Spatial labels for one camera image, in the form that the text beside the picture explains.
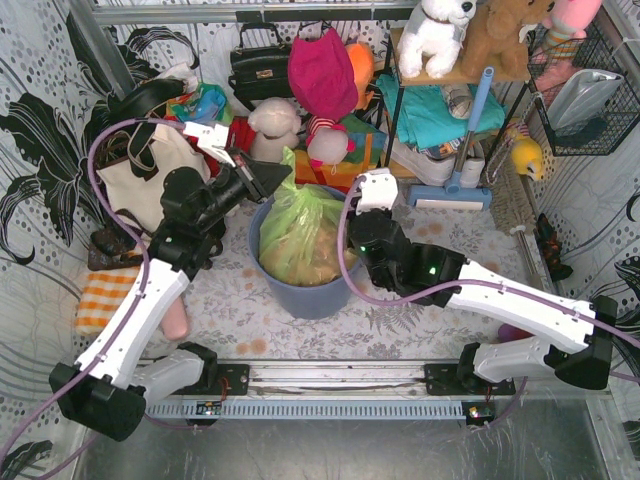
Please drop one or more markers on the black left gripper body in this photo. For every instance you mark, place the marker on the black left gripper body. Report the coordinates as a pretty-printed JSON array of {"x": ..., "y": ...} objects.
[{"x": 250, "y": 177}]

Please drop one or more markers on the green plastic trash bag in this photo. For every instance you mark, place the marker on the green plastic trash bag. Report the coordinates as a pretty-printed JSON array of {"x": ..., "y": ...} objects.
[{"x": 298, "y": 237}]

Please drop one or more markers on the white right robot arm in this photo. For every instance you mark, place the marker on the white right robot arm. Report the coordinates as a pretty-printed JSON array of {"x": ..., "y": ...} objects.
[{"x": 568, "y": 339}]

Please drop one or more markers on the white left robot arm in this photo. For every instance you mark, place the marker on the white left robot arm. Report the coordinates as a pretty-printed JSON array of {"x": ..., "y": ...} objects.
[{"x": 105, "y": 390}]

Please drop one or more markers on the magenta cloth bag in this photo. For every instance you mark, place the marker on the magenta cloth bag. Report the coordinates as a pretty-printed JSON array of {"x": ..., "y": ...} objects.
[{"x": 321, "y": 76}]

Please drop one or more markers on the cream canvas tote bag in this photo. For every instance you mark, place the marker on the cream canvas tote bag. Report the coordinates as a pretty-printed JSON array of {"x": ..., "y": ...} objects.
[{"x": 140, "y": 195}]

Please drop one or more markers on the brown patterned leather bag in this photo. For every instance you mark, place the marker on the brown patterned leather bag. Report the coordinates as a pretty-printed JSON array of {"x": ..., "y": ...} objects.
[{"x": 112, "y": 248}]

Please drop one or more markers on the red folded cloth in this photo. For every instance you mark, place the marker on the red folded cloth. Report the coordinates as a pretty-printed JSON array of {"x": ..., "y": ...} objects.
[{"x": 239, "y": 136}]

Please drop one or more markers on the white fluffy plush dog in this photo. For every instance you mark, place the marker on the white fluffy plush dog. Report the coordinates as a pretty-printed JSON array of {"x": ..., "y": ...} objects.
[{"x": 276, "y": 125}]

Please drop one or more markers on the white pink plush doll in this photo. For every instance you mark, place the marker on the white pink plush doll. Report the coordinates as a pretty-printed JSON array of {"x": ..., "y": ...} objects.
[{"x": 327, "y": 142}]

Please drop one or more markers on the black leather handbag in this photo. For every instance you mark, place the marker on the black leather handbag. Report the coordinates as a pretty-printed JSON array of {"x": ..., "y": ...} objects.
[{"x": 260, "y": 73}]

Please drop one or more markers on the orange plush toy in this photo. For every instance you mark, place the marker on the orange plush toy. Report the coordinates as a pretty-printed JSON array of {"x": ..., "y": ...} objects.
[{"x": 362, "y": 61}]

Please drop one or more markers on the white shoe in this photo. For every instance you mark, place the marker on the white shoe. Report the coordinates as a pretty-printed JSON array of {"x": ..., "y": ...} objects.
[{"x": 436, "y": 172}]

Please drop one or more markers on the teal folded cloth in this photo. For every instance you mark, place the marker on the teal folded cloth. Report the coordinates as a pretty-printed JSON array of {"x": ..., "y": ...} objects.
[{"x": 424, "y": 120}]

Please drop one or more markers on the wooden metal shelf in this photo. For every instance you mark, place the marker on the wooden metal shelf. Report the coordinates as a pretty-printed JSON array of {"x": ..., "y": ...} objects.
[{"x": 456, "y": 76}]

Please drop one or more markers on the pink cylindrical pillow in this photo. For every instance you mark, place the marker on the pink cylindrical pillow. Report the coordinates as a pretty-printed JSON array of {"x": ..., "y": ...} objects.
[{"x": 175, "y": 323}]

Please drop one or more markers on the orange white checkered cloth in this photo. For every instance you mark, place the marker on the orange white checkered cloth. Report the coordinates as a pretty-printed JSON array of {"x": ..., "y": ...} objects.
[{"x": 101, "y": 297}]

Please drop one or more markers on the grey checked plush ball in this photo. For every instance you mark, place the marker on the grey checked plush ball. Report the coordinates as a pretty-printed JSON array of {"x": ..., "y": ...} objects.
[{"x": 458, "y": 99}]

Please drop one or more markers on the white grey plush dog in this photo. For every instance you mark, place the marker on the white grey plush dog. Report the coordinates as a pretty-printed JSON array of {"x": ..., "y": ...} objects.
[{"x": 433, "y": 36}]

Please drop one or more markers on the yellow plush duck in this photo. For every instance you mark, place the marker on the yellow plush duck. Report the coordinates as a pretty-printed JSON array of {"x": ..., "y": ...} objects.
[{"x": 525, "y": 153}]

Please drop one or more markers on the brown teddy bear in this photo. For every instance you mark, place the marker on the brown teddy bear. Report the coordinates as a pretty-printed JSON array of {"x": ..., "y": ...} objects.
[{"x": 495, "y": 30}]

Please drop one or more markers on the purple red plush toy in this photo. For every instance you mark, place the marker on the purple red plush toy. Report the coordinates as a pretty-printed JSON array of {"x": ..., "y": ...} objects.
[{"x": 508, "y": 333}]

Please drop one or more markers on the black orange butterfly toy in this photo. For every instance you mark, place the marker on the black orange butterfly toy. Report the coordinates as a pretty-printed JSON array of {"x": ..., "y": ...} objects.
[{"x": 550, "y": 248}]

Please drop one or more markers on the silver foil pouch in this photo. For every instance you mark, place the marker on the silver foil pouch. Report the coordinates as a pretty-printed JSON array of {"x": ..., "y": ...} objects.
[{"x": 582, "y": 97}]

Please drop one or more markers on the pink plush toy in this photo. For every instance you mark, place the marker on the pink plush toy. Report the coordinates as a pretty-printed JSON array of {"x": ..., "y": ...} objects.
[{"x": 566, "y": 26}]

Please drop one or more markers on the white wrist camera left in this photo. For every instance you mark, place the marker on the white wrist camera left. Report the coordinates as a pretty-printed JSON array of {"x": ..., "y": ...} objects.
[{"x": 211, "y": 139}]

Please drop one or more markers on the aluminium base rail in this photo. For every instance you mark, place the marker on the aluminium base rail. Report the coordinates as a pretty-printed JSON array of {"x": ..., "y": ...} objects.
[{"x": 332, "y": 390}]

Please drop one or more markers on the black wire basket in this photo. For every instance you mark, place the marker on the black wire basket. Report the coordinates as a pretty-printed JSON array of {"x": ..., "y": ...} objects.
[{"x": 602, "y": 134}]

